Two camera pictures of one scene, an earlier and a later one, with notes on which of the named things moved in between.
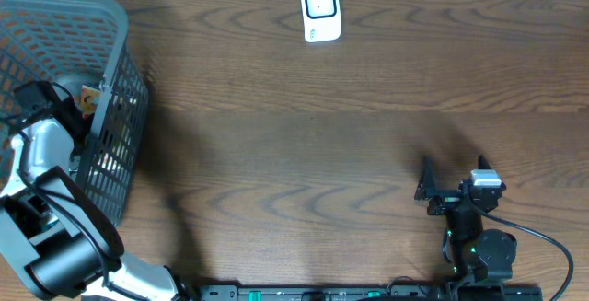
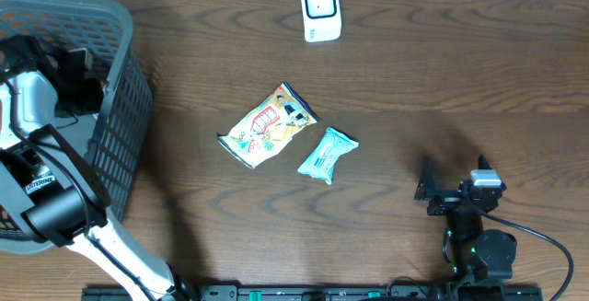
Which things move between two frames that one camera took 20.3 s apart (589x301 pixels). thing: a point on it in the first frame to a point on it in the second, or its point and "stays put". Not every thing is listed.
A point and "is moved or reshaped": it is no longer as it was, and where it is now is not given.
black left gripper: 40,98 to 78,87
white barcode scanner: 320,10 stays put
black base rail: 455,292 stays put
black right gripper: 426,190 stays put
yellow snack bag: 90,97 is moved or reshaped
